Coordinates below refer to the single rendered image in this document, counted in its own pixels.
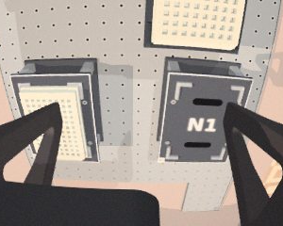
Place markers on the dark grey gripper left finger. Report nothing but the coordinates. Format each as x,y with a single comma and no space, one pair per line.
18,134

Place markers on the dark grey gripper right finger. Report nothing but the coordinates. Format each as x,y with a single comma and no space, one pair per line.
252,197

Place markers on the grey flat base plate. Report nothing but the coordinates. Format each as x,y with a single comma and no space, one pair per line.
130,83

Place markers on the cream well plate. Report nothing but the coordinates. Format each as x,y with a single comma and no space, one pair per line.
170,17
72,144

